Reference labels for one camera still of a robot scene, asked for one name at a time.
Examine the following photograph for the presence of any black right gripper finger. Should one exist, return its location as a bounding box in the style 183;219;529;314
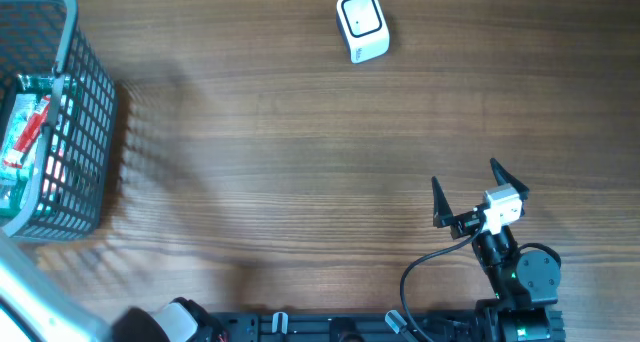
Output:
490;158;530;201
431;176;454;228

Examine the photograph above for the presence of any green packaged goods bag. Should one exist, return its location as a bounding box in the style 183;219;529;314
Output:
1;74;72;219

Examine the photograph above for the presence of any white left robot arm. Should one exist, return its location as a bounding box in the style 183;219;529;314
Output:
1;235;219;342

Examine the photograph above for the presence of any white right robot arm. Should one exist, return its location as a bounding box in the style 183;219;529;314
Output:
424;159;566;342

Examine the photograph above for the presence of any white barcode scanner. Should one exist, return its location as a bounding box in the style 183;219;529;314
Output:
336;0;390;64

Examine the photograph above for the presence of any grey plastic shopping basket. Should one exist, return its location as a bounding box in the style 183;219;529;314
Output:
1;0;117;241

